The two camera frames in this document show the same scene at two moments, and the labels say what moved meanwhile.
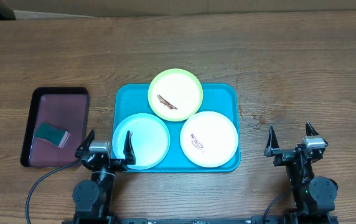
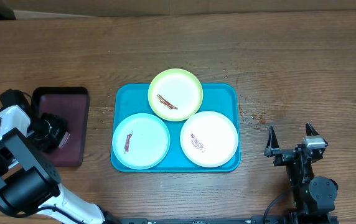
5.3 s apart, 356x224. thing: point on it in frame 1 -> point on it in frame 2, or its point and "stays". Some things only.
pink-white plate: (208, 139) stays
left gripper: (120, 165) -> (58, 124)
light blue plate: (150, 140) stays
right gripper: (284, 155) stays
